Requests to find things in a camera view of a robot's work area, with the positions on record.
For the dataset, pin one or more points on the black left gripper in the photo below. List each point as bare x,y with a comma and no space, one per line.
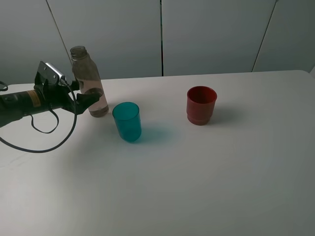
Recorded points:
54,97

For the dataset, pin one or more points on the brown transparent water bottle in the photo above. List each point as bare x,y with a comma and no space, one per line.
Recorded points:
86,73

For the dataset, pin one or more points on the teal transparent plastic cup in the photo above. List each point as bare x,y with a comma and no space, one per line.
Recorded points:
127,119

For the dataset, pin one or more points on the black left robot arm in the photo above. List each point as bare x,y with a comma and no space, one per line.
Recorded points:
15,106

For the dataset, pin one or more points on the red plastic cup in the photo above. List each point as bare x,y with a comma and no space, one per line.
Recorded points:
200,104

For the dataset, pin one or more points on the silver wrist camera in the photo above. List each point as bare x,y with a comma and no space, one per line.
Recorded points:
47,73

